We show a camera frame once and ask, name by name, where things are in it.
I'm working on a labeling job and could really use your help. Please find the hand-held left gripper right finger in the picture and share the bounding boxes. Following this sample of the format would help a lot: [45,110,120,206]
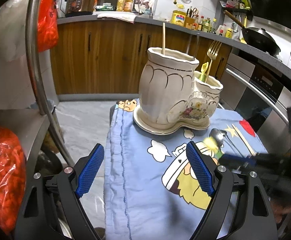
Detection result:
[186,141,278,240]

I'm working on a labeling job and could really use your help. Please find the silver spoon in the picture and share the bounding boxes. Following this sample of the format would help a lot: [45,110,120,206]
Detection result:
[210,128,246,157]

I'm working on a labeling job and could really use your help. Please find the electric pressure cooker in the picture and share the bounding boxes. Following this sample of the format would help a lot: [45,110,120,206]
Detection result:
[64,0,100,18]

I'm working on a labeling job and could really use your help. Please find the blue cartoon printed blanket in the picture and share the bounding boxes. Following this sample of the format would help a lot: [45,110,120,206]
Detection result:
[105,99,269,240]

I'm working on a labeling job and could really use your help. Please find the green sponge tray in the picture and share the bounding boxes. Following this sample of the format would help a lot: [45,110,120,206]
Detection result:
[96,3,116,12]

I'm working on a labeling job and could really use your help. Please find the wooden knife block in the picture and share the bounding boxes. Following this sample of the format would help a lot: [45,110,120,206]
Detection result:
[185,6,198,29]

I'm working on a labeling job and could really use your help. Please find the black wok with wooden handle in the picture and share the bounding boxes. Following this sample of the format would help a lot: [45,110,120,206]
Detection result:
[223,10,281,54]

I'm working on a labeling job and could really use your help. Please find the black wall spice rack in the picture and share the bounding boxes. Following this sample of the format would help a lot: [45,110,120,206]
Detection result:
[220,0,253,20]

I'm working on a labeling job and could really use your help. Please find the white towel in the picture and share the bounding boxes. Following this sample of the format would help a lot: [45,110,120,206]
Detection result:
[97,12,137,24]

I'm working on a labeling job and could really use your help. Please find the cream ceramic utensil holder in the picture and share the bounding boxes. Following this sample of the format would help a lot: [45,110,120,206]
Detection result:
[133,47,223,134]

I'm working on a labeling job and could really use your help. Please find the built-in stainless oven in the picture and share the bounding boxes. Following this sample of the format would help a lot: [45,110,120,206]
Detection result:
[219,52,291,155]

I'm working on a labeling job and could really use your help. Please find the green plastic utensil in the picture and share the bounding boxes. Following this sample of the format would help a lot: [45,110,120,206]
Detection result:
[199,62,209,82]

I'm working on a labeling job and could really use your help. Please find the large red plastic bag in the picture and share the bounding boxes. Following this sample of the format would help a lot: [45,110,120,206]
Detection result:
[0,124,27,233]

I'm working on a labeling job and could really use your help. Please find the stainless steel shelf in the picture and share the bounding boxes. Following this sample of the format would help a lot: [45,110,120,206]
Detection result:
[0,102,51,165]

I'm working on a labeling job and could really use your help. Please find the hanging red plastic bag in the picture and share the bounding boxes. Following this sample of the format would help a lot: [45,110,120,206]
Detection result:
[37,0,59,53]

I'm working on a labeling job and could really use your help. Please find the wooden kitchen cabinets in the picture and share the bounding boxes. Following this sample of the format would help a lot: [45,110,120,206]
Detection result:
[50,20,232,95]

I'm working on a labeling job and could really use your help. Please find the gold fork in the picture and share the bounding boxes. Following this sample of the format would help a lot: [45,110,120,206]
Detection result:
[202,40,222,83]

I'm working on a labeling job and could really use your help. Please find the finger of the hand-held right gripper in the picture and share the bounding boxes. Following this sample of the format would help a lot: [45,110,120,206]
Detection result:
[219,152,258,167]

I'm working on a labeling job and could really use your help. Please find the faucet with cloth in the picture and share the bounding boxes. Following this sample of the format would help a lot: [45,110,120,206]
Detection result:
[135,0,154,18]

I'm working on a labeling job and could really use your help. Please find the white plastic bag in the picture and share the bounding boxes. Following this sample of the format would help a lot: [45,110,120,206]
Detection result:
[0,0,36,63]

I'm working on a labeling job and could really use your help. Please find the grey kitchen countertop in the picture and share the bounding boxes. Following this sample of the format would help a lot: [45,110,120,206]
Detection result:
[57,14,291,85]

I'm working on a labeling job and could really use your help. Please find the yellow food jar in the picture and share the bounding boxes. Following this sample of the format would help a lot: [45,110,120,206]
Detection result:
[171,10,186,27]

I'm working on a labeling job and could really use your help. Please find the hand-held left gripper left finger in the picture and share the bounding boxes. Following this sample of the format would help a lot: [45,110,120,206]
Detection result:
[16,144,105,240]

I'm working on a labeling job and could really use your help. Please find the curved chrome tube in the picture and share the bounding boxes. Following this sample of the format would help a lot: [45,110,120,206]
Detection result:
[26,0,76,167]

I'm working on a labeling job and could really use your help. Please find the row of condiment bottles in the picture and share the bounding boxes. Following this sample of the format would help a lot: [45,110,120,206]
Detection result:
[193,15,239,39]

